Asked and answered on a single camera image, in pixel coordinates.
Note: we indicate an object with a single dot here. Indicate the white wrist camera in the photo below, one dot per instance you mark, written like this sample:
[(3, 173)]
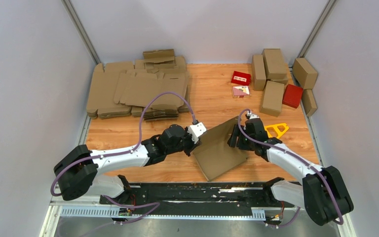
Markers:
[(251, 115), (196, 131)]

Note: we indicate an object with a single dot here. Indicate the folded cardboard box top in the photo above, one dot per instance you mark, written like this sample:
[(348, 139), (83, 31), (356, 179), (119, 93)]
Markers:
[(274, 64)]

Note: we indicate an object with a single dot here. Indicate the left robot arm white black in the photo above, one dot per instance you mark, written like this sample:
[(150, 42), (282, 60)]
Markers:
[(82, 171)]

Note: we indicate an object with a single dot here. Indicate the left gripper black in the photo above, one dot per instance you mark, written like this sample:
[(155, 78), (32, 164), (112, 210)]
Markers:
[(193, 145)]

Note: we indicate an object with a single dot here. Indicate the flat cardboard stack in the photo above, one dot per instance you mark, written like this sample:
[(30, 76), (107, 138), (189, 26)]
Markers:
[(156, 86)]

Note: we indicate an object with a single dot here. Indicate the yellow triangular plastic frame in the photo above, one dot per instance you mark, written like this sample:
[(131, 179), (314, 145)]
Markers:
[(276, 130)]

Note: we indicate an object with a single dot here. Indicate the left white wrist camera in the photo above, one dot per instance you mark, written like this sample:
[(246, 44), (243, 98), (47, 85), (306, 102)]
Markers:
[(196, 131)]

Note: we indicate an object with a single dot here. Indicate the aluminium rail frame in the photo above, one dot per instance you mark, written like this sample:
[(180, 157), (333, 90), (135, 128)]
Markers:
[(90, 206)]

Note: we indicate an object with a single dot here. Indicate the small red box with window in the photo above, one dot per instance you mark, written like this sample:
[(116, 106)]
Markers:
[(241, 78)]

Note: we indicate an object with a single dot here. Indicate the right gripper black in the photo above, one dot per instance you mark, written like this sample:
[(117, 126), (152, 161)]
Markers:
[(235, 133)]

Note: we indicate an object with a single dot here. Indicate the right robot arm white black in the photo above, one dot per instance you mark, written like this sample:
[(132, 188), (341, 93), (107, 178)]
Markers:
[(321, 191)]

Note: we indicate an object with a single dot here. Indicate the folded cardboard box front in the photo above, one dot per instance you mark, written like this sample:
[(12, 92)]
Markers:
[(272, 99)]

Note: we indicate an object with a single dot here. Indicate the pink puzzle box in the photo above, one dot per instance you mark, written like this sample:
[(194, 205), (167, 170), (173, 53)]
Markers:
[(240, 91)]

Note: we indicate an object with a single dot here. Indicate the cardboard box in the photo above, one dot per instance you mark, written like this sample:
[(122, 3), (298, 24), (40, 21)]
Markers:
[(214, 156), (304, 73), (309, 103), (272, 99), (258, 72), (274, 64)]

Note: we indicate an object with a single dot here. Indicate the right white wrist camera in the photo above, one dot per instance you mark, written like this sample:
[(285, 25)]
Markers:
[(251, 115)]

